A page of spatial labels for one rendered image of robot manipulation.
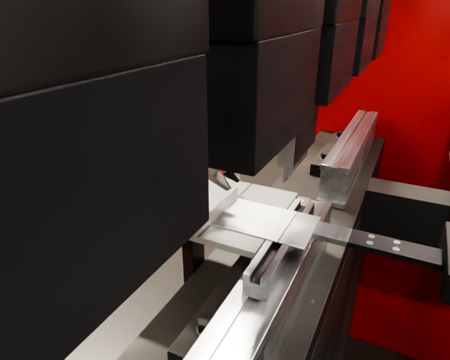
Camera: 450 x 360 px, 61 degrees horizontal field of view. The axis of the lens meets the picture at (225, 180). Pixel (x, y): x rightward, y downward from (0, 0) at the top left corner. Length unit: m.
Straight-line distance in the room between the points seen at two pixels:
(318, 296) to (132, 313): 1.36
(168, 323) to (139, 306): 1.35
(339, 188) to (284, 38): 0.62
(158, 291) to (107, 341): 0.34
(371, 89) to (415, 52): 0.16
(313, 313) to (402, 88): 0.89
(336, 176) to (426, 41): 0.59
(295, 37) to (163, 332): 0.41
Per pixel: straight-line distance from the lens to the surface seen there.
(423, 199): 0.95
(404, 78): 1.32
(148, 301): 1.93
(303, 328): 0.57
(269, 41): 0.24
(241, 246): 0.48
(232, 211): 0.55
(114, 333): 1.82
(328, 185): 0.85
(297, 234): 0.51
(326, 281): 0.65
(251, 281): 0.45
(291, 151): 0.44
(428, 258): 0.51
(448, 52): 1.31
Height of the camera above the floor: 1.27
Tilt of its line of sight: 25 degrees down
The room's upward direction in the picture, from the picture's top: straight up
